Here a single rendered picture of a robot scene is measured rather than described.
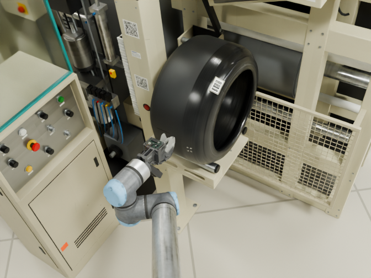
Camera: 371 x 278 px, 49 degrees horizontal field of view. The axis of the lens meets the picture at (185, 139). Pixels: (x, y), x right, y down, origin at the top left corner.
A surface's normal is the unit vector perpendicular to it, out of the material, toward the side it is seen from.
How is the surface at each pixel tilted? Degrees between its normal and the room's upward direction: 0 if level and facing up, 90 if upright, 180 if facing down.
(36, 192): 90
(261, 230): 0
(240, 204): 0
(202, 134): 78
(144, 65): 90
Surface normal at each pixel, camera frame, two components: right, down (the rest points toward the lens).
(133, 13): -0.54, 0.66
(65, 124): 0.84, 0.37
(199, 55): -0.15, -0.58
